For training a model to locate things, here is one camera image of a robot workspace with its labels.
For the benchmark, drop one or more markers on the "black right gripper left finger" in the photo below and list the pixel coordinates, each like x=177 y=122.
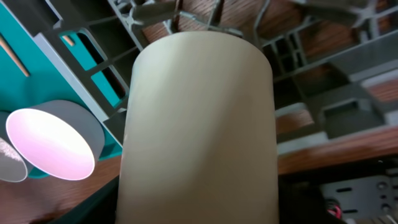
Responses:
x=99 y=208

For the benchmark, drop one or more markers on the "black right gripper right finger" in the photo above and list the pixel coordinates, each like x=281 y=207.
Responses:
x=297 y=206

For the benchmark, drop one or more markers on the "grey bowl with rice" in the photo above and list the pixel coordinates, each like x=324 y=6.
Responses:
x=14 y=168

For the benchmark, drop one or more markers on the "white paper cup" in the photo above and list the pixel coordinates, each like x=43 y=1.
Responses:
x=200 y=141

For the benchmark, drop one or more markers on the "grey dishwasher rack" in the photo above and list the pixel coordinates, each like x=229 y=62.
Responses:
x=108 y=35

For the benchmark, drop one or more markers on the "white empty bowl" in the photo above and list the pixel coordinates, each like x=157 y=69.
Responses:
x=59 y=137

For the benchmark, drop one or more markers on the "teal serving tray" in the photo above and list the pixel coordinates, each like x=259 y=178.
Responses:
x=45 y=82

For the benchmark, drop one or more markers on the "right wooden chopstick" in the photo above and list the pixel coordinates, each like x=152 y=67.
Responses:
x=68 y=40

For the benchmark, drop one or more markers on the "wooden chopstick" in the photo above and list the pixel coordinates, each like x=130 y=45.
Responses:
x=68 y=40
x=7 y=48

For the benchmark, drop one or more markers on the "left wooden chopstick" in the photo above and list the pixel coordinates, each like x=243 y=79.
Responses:
x=7 y=48

